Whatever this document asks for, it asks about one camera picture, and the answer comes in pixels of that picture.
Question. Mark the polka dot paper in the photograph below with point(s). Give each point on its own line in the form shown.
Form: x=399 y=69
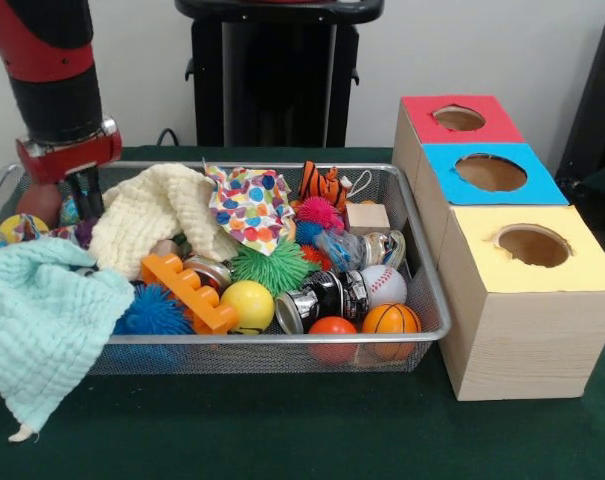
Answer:
x=252 y=207

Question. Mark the black floor stand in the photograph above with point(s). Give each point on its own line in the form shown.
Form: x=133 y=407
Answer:
x=597 y=100

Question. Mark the yellow smiley ball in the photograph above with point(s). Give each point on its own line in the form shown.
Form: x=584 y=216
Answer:
x=249 y=302

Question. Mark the green spiky ball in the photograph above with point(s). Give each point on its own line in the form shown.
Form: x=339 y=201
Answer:
x=269 y=267

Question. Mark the orange basketball toy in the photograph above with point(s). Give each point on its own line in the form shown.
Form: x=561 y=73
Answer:
x=391 y=318

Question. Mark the brown football toy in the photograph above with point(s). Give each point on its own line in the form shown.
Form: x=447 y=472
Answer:
x=39 y=202

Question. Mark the red orange ball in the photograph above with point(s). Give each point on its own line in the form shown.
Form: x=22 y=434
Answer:
x=333 y=326

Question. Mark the globe print ball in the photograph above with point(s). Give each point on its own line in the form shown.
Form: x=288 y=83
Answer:
x=68 y=210

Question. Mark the dark green table cloth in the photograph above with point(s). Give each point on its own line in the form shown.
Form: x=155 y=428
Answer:
x=282 y=430

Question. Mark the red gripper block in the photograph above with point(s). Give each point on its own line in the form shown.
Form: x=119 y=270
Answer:
x=67 y=160

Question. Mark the side table green cloth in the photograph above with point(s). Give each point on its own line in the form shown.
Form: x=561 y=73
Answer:
x=604 y=180

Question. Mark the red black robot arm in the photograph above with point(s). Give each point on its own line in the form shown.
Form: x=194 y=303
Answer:
x=47 y=65

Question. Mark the white baseball toy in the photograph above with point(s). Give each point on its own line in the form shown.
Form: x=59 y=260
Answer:
x=384 y=284

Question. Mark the mint green cloth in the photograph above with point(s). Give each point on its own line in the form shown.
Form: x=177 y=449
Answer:
x=42 y=320

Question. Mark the cream waffle cloth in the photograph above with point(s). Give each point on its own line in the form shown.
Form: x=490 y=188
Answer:
x=142 y=220

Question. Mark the orange toy brick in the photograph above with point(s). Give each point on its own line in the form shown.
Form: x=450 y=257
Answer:
x=192 y=290

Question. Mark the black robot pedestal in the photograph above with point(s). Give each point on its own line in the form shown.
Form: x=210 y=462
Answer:
x=282 y=75

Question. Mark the blue spiky ball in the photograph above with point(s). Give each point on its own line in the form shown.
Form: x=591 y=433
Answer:
x=154 y=312

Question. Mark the clear mesh bin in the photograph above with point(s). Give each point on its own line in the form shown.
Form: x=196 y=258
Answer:
x=262 y=355

